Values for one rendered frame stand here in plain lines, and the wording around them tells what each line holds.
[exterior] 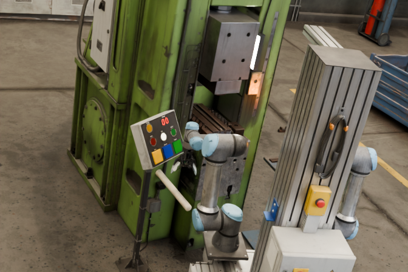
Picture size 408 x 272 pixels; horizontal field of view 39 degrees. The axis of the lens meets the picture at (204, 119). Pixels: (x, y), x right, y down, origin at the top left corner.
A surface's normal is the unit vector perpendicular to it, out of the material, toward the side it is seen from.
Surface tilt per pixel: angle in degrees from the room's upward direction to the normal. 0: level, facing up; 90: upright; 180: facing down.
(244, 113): 90
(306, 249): 0
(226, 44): 90
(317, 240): 0
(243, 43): 90
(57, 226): 0
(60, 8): 90
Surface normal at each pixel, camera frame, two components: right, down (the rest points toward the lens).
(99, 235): 0.17, -0.89
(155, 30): -0.85, 0.07
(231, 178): 0.49, 0.45
